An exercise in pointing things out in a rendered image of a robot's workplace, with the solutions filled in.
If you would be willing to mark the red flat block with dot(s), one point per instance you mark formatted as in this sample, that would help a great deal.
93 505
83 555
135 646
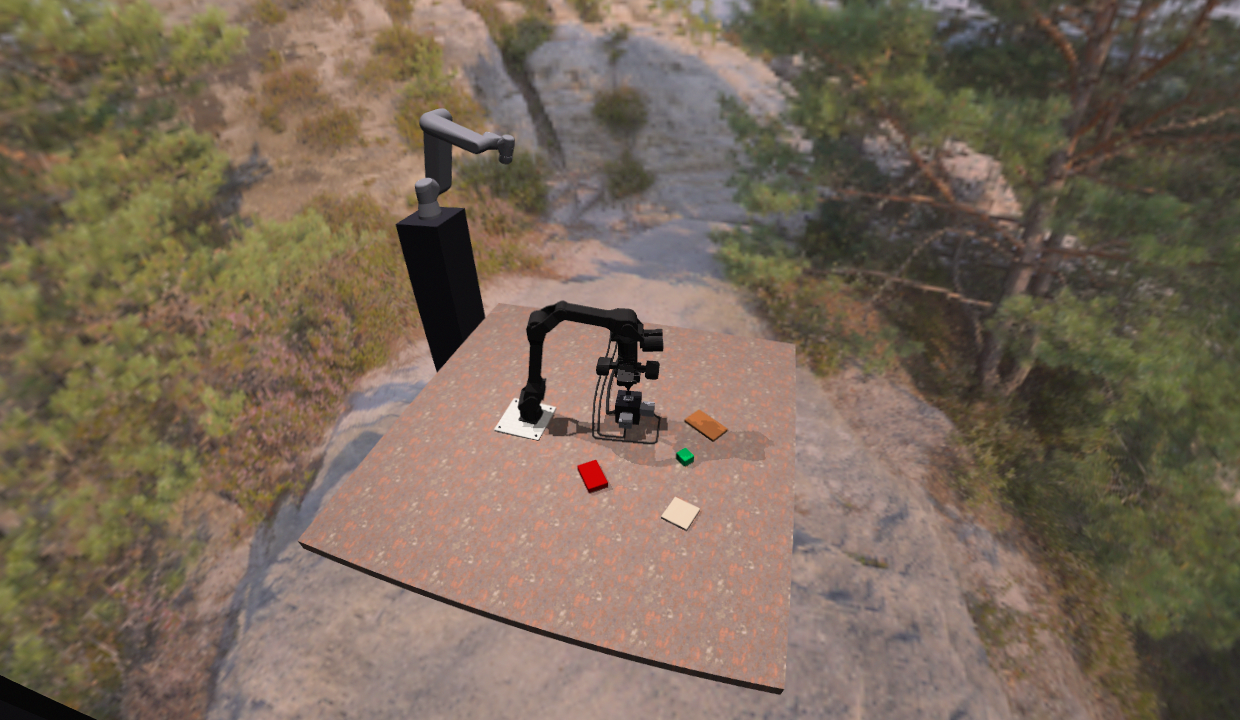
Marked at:
592 476

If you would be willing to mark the beige flat rectangular slab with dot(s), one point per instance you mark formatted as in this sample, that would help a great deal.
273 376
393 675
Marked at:
680 513

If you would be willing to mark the flat orange-brown rectangular slab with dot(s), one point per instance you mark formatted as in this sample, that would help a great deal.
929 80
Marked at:
706 425

